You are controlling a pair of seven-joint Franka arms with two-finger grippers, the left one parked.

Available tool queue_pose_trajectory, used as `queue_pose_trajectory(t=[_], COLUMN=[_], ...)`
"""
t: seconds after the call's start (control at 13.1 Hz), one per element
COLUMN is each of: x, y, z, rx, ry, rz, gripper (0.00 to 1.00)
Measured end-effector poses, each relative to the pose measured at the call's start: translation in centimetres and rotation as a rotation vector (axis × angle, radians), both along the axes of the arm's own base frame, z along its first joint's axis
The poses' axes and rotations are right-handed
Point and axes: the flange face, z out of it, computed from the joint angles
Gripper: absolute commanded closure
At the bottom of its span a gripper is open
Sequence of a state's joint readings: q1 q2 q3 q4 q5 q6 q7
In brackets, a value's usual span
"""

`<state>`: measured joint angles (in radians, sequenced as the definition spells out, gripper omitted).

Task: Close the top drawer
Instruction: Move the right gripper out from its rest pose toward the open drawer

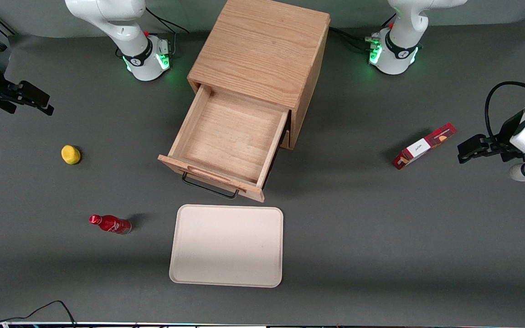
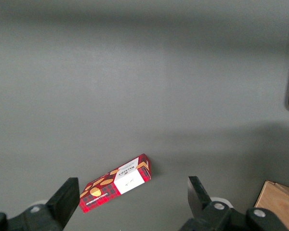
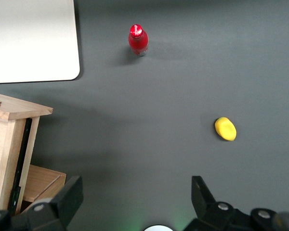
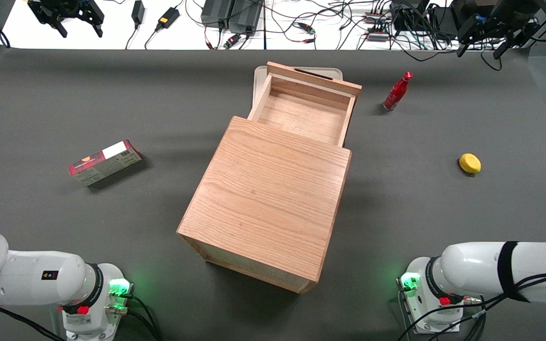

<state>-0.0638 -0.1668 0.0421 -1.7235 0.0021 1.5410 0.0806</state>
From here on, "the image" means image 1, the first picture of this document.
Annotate black cables at right arm base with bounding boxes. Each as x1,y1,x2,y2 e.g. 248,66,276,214
144,6,190,56

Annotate black cables at arm base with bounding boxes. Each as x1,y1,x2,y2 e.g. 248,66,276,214
329,13,397,53
144,6,190,56

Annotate oak wooden drawer cabinet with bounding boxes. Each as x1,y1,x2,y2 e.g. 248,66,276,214
187,0,331,150

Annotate black cable looped on left arm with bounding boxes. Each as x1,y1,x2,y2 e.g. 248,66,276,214
484,42,525,139

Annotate red and white snack box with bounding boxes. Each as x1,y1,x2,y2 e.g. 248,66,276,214
393,123,457,170

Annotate thin black cable on table edge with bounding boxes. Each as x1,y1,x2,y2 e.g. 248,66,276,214
0,300,77,328

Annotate yellow lemon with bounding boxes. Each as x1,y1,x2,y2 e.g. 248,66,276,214
61,145,82,165

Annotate wooden drawer with light interior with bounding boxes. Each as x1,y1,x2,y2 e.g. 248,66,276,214
158,84,291,203

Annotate beige rectangular tray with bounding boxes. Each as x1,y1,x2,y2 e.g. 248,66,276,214
169,204,284,288

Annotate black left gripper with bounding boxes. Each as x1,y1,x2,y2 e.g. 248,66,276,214
457,109,525,164

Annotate red soda bottle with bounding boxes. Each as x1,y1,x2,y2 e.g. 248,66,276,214
89,215,132,235

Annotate black cables at left arm base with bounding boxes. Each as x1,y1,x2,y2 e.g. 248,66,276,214
329,13,397,53

